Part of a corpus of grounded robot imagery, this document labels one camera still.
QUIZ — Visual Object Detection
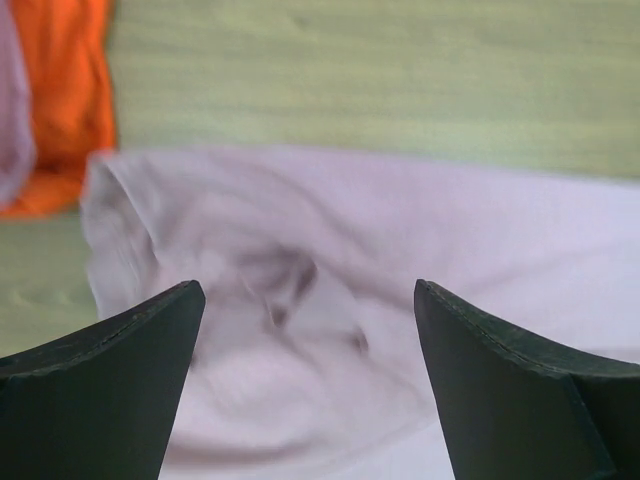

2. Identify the folded orange t-shirt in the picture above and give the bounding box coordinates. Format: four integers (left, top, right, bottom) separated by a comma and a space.
1, 1, 116, 218

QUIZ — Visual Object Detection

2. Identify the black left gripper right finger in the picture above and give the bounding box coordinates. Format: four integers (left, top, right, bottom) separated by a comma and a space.
414, 280, 639, 480

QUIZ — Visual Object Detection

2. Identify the dusty pink graphic t-shirt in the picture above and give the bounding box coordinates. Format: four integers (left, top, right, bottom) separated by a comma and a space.
82, 147, 639, 479

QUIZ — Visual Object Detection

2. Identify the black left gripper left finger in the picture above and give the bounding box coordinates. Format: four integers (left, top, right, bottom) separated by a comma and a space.
1, 281, 205, 480

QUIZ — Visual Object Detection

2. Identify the folded light pink t-shirt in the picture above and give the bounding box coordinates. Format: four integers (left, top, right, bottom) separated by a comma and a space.
1, 1, 36, 209

